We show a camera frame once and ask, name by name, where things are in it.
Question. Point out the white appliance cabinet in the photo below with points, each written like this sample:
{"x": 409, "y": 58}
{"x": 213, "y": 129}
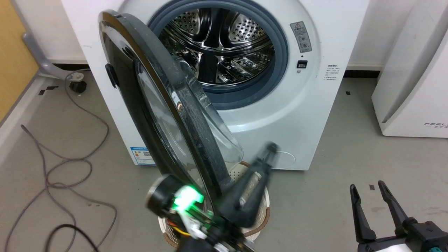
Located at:
{"x": 413, "y": 80}

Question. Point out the stainless steel washer drum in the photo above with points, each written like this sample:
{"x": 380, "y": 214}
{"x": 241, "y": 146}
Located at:
{"x": 217, "y": 45}

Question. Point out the grey rubber door gasket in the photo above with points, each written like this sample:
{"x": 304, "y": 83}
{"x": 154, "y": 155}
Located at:
{"x": 276, "y": 70}

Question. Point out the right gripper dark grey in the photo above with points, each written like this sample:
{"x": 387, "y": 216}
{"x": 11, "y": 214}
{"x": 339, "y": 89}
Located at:
{"x": 427, "y": 238}

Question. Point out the black round washer door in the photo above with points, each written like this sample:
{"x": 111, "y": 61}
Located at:
{"x": 196, "y": 140}

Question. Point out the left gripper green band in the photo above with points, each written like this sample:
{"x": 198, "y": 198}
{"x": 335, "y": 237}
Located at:
{"x": 196, "y": 224}

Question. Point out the black door lock slot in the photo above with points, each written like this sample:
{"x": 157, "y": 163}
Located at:
{"x": 302, "y": 64}

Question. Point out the grey warning sticker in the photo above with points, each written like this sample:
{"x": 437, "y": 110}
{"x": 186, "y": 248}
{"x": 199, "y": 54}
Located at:
{"x": 301, "y": 36}

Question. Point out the white perforated laundry basket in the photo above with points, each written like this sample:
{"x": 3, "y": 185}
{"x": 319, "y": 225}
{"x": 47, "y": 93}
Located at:
{"x": 264, "y": 204}

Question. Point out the black round floor foot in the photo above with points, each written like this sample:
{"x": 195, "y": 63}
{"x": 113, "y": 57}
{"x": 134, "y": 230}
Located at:
{"x": 77, "y": 86}

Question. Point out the blue energy label sticker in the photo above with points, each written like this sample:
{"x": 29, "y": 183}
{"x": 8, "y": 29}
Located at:
{"x": 141, "y": 155}

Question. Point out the white front-load washing machine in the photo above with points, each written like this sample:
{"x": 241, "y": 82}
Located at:
{"x": 308, "y": 105}

